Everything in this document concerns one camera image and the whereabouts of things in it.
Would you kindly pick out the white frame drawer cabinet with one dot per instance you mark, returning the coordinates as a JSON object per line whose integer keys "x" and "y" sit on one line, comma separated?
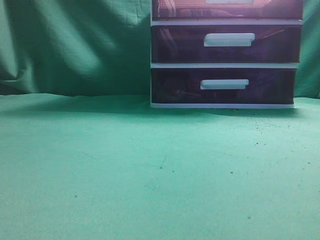
{"x": 216, "y": 84}

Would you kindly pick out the green cloth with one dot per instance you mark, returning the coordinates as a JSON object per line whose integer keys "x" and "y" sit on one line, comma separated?
{"x": 83, "y": 156}

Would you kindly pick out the dark middle drawer white handle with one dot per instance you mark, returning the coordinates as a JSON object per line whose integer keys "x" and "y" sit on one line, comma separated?
{"x": 226, "y": 43}

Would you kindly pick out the dark bottom drawer white handle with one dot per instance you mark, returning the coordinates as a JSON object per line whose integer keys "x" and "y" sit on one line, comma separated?
{"x": 268, "y": 86}

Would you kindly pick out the dark drawer white handle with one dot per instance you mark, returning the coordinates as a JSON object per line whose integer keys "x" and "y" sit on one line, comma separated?
{"x": 226, "y": 43}
{"x": 268, "y": 86}

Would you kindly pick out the translucent top drawer white handle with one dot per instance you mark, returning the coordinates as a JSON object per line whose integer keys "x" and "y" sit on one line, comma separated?
{"x": 226, "y": 9}

